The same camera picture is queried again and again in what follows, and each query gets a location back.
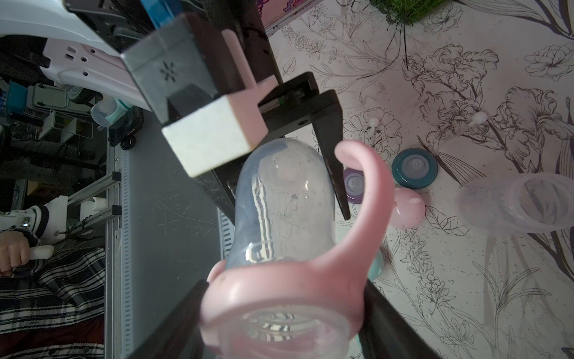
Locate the purple nipple collar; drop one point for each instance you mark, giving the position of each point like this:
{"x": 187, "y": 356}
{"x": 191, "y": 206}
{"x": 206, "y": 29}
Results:
{"x": 354, "y": 182}

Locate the white straw piece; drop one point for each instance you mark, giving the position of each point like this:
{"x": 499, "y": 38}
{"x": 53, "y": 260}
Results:
{"x": 479, "y": 118}

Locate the person at desk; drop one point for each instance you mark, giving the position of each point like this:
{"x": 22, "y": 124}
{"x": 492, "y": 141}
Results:
{"x": 51, "y": 308}

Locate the pink bottle cap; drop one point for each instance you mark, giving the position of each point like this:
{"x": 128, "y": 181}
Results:
{"x": 408, "y": 210}

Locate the mint bottle cap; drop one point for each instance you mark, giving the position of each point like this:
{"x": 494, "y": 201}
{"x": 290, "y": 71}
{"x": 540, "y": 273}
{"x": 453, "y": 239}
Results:
{"x": 376, "y": 267}

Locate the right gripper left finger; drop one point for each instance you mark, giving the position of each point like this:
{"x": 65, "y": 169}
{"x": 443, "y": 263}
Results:
{"x": 178, "y": 336}

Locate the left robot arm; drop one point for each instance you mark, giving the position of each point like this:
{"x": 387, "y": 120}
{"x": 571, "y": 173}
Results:
{"x": 80, "y": 43}

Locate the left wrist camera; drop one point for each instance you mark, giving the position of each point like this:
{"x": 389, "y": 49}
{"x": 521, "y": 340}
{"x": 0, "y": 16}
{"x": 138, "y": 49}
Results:
{"x": 197, "y": 81}

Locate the clear baby bottle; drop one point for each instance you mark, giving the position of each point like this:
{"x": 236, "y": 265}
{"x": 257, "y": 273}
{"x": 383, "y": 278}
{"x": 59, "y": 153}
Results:
{"x": 521, "y": 203}
{"x": 285, "y": 211}

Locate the teal nipple collar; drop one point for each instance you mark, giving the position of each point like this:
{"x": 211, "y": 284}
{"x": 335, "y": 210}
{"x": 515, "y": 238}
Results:
{"x": 414, "y": 168}

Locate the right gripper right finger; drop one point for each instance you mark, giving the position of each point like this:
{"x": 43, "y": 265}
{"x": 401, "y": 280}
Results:
{"x": 385, "y": 333}

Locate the green artificial grass mat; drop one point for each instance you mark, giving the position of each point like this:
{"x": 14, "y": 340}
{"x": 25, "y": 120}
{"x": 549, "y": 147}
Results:
{"x": 406, "y": 12}

